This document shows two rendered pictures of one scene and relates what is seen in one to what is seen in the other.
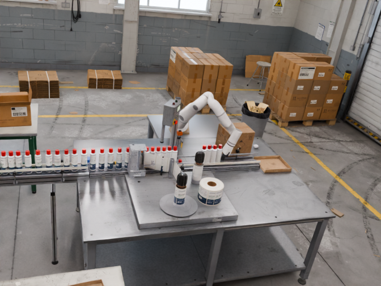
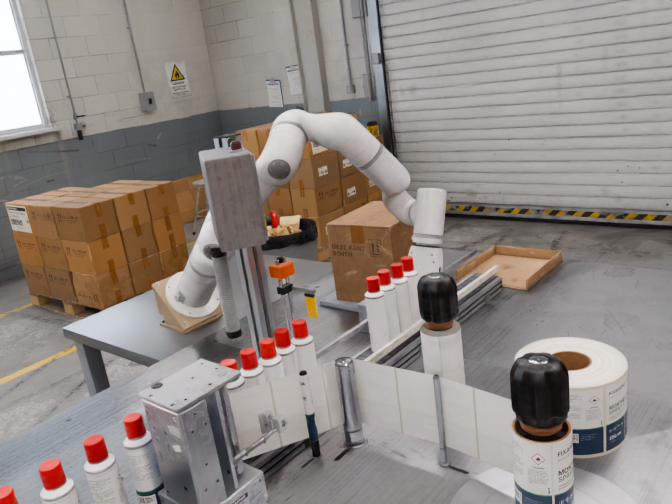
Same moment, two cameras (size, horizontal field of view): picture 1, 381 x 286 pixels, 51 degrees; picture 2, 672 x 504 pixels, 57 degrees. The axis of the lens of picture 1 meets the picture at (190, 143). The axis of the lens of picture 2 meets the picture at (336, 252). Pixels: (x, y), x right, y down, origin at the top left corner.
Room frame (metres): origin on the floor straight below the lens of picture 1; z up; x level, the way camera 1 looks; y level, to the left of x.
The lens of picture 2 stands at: (2.02, 0.63, 1.63)
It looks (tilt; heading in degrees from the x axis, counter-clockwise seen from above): 17 degrees down; 333
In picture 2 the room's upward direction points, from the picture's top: 8 degrees counter-clockwise
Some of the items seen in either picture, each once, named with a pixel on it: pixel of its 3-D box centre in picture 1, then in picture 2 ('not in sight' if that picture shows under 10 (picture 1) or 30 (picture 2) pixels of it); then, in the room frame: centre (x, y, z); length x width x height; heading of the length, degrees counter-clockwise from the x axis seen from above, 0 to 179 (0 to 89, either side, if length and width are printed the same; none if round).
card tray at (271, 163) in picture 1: (272, 163); (509, 265); (3.59, -0.86, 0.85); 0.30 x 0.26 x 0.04; 111
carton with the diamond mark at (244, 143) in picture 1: (234, 139); (384, 250); (3.75, -0.45, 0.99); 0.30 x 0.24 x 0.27; 116
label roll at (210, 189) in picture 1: (210, 191); (570, 394); (2.77, -0.22, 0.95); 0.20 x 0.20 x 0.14
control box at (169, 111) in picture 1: (171, 113); (233, 196); (3.27, 0.21, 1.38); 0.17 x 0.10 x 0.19; 166
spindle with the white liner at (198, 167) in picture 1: (198, 167); (441, 341); (3.00, -0.10, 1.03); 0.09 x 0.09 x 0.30
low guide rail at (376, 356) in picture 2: (209, 164); (406, 334); (3.30, -0.21, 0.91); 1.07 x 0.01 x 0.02; 111
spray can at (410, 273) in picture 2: (219, 154); (410, 292); (3.38, -0.28, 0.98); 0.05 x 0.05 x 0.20
